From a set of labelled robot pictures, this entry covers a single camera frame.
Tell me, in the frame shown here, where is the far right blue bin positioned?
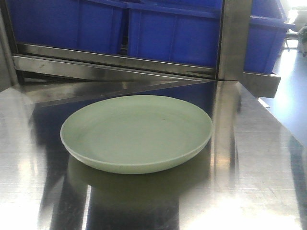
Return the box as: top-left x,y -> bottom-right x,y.
244,0 -> 295,74

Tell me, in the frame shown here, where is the left blue plastic bin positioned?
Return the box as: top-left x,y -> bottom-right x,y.
7,0 -> 127,54

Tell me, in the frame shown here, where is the stainless steel shelf rack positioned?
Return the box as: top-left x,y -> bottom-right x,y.
0,0 -> 282,99

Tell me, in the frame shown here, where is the blue plastic bin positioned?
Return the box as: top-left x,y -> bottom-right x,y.
7,0 -> 127,54
127,1 -> 221,67

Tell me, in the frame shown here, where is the green round plate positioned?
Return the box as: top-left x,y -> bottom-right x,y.
60,95 -> 213,174

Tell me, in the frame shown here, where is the right blue plastic bin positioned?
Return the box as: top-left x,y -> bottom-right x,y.
127,1 -> 221,67

